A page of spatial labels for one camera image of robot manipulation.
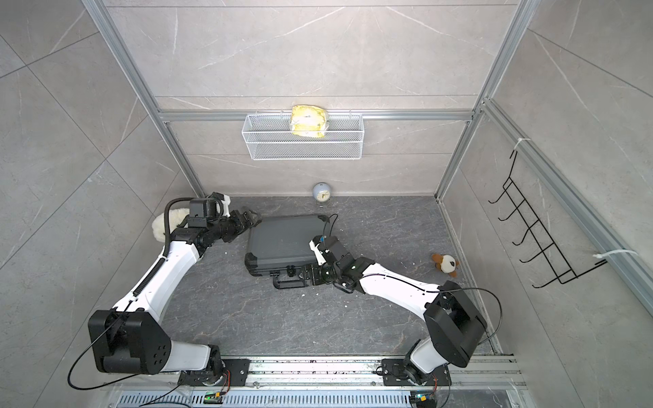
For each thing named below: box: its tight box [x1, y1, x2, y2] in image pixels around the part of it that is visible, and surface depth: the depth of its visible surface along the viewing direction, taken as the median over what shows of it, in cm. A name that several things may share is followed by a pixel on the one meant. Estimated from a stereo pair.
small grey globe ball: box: [312, 181, 331, 203], surface depth 117 cm
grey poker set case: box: [244, 215, 328, 289], surface depth 92 cm
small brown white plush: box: [431, 253, 460, 278], surface depth 96 cm
